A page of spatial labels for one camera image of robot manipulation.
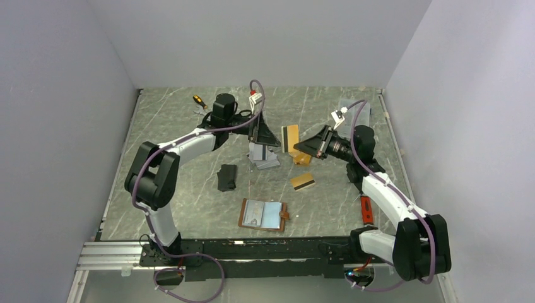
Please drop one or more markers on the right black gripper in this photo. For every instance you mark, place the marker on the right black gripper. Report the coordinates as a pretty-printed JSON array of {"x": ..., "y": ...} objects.
[{"x": 315, "y": 146}]

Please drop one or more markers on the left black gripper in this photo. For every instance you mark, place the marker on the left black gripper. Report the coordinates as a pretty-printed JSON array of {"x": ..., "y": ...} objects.
[{"x": 260, "y": 132}]

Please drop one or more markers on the gold card with stripe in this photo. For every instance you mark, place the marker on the gold card with stripe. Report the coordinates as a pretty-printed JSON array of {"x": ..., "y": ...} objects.
[{"x": 302, "y": 181}]

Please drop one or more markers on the brown leather card holder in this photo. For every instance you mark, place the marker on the brown leather card holder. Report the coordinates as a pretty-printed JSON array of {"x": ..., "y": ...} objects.
[{"x": 274, "y": 217}]

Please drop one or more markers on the gold card stack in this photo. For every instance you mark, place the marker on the gold card stack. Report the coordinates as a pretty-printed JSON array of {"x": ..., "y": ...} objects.
[{"x": 300, "y": 159}]

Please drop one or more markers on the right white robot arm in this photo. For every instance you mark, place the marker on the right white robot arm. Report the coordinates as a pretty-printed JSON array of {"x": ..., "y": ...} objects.
[{"x": 420, "y": 246}]

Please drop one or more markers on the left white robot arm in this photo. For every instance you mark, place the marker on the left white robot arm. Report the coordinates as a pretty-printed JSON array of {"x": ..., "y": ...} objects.
[{"x": 152, "y": 177}]

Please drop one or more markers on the black card stack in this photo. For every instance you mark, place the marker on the black card stack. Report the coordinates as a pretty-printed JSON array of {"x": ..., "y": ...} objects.
[{"x": 227, "y": 177}]

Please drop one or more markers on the clear plastic organizer box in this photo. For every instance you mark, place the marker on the clear plastic organizer box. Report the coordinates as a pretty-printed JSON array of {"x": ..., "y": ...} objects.
[{"x": 363, "y": 117}]

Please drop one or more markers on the orange black screwdriver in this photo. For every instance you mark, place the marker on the orange black screwdriver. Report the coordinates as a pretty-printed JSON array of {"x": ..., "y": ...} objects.
[{"x": 199, "y": 101}]

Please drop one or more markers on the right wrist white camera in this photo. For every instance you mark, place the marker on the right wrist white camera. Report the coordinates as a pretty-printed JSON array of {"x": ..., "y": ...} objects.
[{"x": 338, "y": 117}]

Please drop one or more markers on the red handled tool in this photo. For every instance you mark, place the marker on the red handled tool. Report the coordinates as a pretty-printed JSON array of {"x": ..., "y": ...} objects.
[{"x": 366, "y": 209}]

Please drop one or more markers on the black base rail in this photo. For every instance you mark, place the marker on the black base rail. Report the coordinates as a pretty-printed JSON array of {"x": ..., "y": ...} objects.
[{"x": 328, "y": 257}]

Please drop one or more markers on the aluminium frame rail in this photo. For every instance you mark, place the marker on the aluminium frame rail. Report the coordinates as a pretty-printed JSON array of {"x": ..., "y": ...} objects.
[{"x": 118, "y": 256}]

